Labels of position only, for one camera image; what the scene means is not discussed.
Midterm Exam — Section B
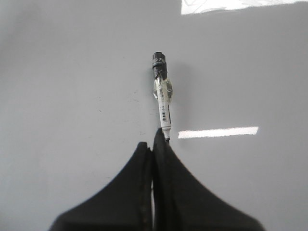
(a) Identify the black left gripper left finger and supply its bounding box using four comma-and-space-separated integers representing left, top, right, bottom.
50, 142, 153, 231

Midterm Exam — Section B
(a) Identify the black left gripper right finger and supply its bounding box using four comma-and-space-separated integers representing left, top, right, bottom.
153, 128, 264, 231

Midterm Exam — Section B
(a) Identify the white black whiteboard marker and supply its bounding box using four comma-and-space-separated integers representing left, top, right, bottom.
152, 52, 173, 143

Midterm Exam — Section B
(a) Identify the white whiteboard with aluminium frame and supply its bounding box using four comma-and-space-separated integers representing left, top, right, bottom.
0, 0, 308, 231

